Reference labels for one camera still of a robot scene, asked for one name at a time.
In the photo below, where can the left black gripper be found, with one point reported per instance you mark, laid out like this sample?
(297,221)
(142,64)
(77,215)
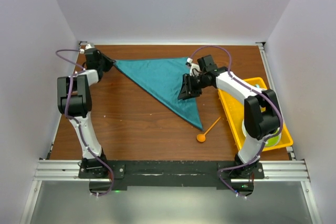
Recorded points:
(110,62)

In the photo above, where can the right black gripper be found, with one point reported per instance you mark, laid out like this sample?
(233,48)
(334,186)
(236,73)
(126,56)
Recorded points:
(187,89)

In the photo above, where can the teal cloth napkin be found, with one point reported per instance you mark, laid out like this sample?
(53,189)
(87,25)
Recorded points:
(162,79)

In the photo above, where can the orange plastic spoon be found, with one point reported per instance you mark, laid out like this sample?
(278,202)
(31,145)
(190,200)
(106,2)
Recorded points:
(202,136)

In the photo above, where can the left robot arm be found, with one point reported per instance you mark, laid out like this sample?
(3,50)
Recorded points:
(75,103)

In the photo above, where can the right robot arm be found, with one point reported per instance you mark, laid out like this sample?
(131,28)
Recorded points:
(262,116)

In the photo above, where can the yellow plastic tray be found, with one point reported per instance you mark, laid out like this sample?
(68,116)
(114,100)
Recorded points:
(234,111)

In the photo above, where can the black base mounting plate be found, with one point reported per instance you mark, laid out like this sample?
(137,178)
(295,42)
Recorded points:
(120,175)

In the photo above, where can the green plate white rim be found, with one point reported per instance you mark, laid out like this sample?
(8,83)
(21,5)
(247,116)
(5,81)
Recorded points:
(269,143)

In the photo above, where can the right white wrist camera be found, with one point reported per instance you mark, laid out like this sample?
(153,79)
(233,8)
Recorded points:
(194,68)

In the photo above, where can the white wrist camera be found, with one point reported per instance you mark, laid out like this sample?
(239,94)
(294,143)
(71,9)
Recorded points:
(194,68)
(83,49)

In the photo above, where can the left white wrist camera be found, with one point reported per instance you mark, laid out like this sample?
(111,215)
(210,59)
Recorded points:
(83,49)

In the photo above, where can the aluminium frame rail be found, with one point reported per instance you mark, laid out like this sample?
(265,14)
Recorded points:
(274,171)

